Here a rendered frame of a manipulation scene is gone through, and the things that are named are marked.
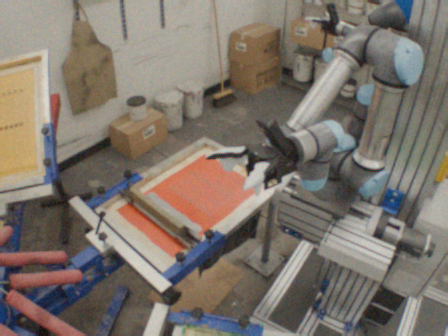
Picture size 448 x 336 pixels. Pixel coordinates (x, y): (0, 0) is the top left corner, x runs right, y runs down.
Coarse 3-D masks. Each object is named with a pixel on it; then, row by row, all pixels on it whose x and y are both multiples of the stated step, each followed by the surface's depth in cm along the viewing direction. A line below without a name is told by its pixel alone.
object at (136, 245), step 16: (192, 144) 202; (208, 144) 203; (176, 160) 193; (144, 176) 180; (272, 192) 171; (96, 208) 162; (256, 208) 163; (112, 224) 154; (240, 224) 158; (128, 240) 147; (144, 256) 141; (160, 272) 137
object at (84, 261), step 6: (90, 246) 138; (84, 252) 135; (90, 252) 135; (96, 252) 135; (78, 258) 133; (84, 258) 133; (90, 258) 133; (96, 258) 135; (102, 258) 138; (72, 264) 132; (78, 264) 130; (84, 264) 131; (90, 264) 134; (84, 270) 132
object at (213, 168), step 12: (204, 156) 199; (192, 168) 191; (204, 168) 191; (216, 168) 191; (168, 180) 183; (156, 192) 176; (168, 192) 176; (132, 204) 169; (180, 204) 170; (132, 216) 163; (144, 216) 163; (144, 228) 157
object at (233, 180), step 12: (228, 180) 184; (240, 180) 184; (240, 192) 176; (252, 192) 176; (228, 204) 170; (240, 204) 170; (192, 216) 164; (204, 216) 164; (216, 216) 164; (156, 228) 158; (204, 228) 158; (156, 240) 152; (168, 240) 152; (168, 252) 147
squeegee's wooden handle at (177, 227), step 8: (136, 192) 161; (136, 200) 163; (144, 200) 157; (144, 208) 160; (152, 208) 154; (160, 208) 153; (152, 216) 158; (160, 216) 152; (168, 216) 149; (168, 224) 150; (176, 224) 146; (176, 232) 148; (184, 232) 148
